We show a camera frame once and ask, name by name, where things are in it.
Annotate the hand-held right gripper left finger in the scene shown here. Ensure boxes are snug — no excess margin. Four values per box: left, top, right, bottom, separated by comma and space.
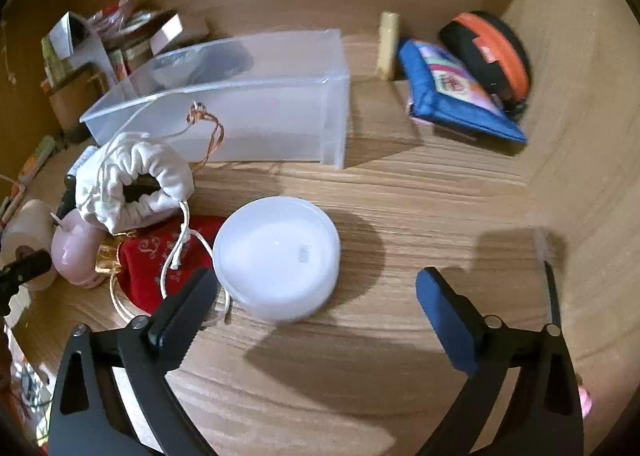
49, 266, 221, 456

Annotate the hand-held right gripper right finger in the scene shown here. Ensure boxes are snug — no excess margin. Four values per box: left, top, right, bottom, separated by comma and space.
415, 261, 586, 456

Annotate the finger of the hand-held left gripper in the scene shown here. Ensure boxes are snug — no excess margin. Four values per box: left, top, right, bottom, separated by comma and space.
0, 251, 53, 298

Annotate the cream tape roll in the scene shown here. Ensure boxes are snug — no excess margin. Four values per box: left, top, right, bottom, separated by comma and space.
0, 199, 60, 291

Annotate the pink egg-shaped object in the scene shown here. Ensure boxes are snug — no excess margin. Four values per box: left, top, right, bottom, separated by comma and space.
51, 210, 108, 289

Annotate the red velvet pouch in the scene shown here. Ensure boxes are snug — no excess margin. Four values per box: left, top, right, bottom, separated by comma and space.
95, 215, 228, 314

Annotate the white round container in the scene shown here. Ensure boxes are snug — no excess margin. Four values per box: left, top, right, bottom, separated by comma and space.
212, 196, 341, 322

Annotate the white drawstring pouch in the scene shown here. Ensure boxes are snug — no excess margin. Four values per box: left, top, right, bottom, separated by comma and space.
75, 132, 233, 329

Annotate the gourd charm with braided cord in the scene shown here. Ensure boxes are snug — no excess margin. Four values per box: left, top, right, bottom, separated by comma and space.
185, 103, 226, 172

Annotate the translucent plastic storage box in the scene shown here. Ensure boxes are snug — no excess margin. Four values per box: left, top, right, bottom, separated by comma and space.
80, 30, 351, 170

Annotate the wooden desktop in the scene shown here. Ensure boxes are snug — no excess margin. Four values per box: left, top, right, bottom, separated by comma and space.
10, 0, 640, 456

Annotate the green orange packet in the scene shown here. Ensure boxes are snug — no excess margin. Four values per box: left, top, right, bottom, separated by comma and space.
19, 135, 57, 187

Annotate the brown cardboard box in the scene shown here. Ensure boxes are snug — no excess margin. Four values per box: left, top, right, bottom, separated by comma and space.
47, 81, 101, 144

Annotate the green printed box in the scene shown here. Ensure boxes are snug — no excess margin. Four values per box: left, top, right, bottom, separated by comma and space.
42, 36, 67, 83

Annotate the clear plastic bowl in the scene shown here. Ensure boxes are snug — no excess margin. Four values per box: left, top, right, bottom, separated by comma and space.
149, 49, 211, 88

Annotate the blue zipper pouch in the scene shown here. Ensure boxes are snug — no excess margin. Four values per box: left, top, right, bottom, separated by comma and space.
397, 39, 529, 144

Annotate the dark object in box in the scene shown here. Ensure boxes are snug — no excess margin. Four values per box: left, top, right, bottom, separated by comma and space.
197, 44, 253, 83

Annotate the pink and white box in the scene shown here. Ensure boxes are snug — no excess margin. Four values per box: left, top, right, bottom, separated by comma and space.
150, 14, 183, 54

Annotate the black orange round case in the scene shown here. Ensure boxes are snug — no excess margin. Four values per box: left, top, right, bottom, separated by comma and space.
438, 10, 531, 117

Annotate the cream lip balm tube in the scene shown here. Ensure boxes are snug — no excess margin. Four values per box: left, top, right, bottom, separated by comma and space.
376, 11, 401, 81

